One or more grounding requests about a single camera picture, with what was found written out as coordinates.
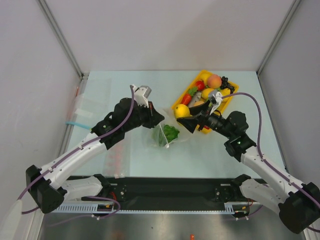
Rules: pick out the toy carrot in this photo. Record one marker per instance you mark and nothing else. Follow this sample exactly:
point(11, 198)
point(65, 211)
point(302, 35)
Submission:
point(186, 99)

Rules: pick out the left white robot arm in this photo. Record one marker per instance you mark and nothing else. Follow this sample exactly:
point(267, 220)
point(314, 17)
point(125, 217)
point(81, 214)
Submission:
point(49, 185)

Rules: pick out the toy napa cabbage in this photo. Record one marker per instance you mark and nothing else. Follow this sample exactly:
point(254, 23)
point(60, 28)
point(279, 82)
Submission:
point(164, 134)

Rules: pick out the toy black grapes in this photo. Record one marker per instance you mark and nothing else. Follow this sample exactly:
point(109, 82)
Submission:
point(225, 84)

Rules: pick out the red-printed clear bag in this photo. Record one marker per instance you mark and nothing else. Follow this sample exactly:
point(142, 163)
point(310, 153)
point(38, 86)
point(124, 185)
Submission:
point(117, 161)

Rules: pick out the white slotted cable duct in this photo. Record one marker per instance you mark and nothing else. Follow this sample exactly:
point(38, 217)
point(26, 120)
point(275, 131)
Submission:
point(152, 208)

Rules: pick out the toy yellow mango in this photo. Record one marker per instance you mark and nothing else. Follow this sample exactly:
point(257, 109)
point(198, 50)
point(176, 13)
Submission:
point(181, 111)

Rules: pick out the toy peach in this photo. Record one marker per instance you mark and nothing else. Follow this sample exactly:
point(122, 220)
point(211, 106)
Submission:
point(214, 81)

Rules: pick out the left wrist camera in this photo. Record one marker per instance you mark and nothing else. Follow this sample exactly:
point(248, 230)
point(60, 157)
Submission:
point(141, 95)

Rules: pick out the toy lemon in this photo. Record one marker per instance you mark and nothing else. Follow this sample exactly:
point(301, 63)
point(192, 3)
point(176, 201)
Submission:
point(205, 93)

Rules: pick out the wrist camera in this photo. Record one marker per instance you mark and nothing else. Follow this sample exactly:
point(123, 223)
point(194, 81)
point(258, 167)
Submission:
point(141, 95)
point(215, 100)

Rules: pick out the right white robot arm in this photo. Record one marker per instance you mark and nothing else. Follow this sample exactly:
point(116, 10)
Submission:
point(297, 204)

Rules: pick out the toy grey fish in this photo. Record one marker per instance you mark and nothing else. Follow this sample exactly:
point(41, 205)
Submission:
point(196, 97)

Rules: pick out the white-dotted zip top bag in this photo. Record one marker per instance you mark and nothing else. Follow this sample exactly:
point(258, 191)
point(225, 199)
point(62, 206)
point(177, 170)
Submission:
point(184, 134)

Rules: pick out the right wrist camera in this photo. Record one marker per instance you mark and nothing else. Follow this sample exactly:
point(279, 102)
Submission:
point(215, 100)

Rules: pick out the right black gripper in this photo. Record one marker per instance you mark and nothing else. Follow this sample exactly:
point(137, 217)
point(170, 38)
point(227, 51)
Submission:
point(200, 119)

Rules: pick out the yellow plastic tray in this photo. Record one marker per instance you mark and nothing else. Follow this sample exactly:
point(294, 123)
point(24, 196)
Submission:
point(191, 89)

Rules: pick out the toy orange apricot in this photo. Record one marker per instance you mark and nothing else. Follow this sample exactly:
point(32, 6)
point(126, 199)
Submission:
point(197, 103)

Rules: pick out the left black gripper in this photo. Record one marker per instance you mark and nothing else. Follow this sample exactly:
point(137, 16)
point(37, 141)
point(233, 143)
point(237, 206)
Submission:
point(155, 118)

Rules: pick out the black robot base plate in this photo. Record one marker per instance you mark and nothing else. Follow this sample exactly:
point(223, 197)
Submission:
point(131, 190)

